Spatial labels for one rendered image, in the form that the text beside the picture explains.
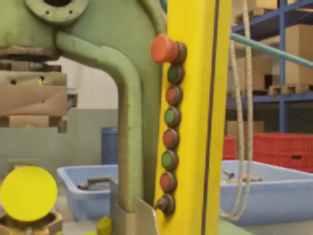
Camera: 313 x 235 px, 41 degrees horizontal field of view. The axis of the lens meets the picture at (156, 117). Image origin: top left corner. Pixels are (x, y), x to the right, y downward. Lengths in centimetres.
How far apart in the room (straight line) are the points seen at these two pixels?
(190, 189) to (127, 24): 25
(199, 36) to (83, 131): 837
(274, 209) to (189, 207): 42
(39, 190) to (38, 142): 828
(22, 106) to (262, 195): 58
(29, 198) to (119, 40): 25
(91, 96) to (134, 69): 834
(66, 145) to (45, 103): 836
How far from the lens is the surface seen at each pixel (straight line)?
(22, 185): 57
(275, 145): 436
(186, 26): 60
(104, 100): 899
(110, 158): 756
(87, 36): 62
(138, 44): 63
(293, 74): 688
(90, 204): 82
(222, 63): 61
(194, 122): 57
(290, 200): 99
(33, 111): 54
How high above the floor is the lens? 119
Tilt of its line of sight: 1 degrees down
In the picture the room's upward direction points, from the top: straight up
